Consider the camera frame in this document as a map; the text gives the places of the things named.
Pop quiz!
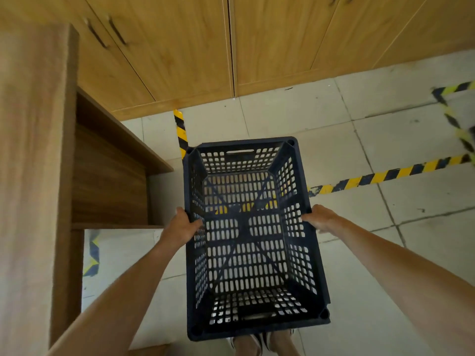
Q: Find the person's right hand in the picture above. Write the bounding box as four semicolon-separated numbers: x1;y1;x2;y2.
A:
301;204;342;234

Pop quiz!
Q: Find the person's left hand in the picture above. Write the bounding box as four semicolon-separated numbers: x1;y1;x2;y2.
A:
157;207;204;253

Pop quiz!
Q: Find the black plastic crate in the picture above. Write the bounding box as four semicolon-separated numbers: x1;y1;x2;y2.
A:
182;136;332;342

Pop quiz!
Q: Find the person's right forearm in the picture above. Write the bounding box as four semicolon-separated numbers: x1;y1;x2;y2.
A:
326;217;475;356

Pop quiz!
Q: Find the person's left forearm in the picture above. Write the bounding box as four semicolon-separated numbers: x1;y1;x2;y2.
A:
46;240;185;356

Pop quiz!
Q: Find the person's right leg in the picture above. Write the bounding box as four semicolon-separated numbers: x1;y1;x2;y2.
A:
269;329;302;356

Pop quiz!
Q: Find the person's leg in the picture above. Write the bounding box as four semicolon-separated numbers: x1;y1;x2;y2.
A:
269;329;302;356
233;333;263;356

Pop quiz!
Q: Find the person's left leg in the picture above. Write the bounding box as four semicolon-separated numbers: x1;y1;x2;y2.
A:
233;333;263;356

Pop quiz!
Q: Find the brown wooden desk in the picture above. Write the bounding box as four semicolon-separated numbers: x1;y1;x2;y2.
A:
0;22;174;356

